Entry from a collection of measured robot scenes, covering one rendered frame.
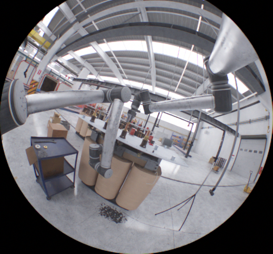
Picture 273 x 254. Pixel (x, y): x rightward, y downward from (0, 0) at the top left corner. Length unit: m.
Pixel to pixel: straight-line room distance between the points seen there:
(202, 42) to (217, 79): 2.99
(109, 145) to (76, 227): 1.40
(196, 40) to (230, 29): 3.26
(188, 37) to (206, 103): 3.02
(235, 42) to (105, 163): 0.92
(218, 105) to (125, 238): 1.86
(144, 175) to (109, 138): 0.66
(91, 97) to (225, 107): 0.98
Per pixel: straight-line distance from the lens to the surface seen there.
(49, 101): 0.67
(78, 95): 0.72
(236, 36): 0.25
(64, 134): 1.92
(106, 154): 0.73
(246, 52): 0.27
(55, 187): 1.77
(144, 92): 0.89
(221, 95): 0.59
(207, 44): 3.57
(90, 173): 1.56
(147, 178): 1.13
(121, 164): 1.14
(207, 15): 6.94
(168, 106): 0.72
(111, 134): 0.69
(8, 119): 0.44
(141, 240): 1.77
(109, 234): 1.65
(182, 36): 3.46
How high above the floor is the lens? 1.58
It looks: 4 degrees up
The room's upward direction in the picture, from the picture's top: 22 degrees clockwise
